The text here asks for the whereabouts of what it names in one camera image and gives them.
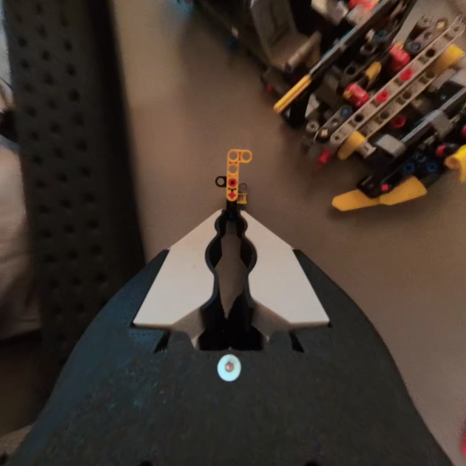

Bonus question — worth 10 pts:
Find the lego car chassis assembly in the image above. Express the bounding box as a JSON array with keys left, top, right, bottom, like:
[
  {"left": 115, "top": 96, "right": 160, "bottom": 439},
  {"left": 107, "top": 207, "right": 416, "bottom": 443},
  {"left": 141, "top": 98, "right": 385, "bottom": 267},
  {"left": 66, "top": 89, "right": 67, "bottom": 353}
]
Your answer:
[{"left": 218, "top": 0, "right": 466, "bottom": 212}]

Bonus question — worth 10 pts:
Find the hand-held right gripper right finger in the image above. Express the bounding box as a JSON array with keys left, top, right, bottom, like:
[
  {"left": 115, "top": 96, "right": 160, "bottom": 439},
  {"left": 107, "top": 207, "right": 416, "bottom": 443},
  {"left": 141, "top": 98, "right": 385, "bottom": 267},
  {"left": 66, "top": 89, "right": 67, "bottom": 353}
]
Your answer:
[{"left": 233, "top": 210, "right": 330, "bottom": 349}]

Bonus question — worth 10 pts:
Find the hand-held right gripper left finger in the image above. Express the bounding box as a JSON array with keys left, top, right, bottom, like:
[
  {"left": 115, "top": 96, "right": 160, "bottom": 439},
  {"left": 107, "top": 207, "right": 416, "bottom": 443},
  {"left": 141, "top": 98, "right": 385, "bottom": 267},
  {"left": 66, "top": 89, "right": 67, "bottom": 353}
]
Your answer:
[{"left": 133, "top": 209, "right": 229, "bottom": 349}]

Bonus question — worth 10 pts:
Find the yellow black lego subassembly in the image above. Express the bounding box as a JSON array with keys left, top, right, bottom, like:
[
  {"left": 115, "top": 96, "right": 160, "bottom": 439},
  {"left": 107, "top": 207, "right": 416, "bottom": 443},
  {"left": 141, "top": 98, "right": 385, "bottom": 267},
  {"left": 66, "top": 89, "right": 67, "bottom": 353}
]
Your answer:
[{"left": 216, "top": 149, "right": 253, "bottom": 219}]

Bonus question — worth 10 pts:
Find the black perforated board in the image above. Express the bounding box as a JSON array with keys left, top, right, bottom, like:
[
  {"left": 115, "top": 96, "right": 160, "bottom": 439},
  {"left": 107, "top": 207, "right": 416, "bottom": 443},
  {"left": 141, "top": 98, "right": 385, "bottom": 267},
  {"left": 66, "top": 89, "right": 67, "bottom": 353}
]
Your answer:
[{"left": 2, "top": 0, "right": 146, "bottom": 365}]

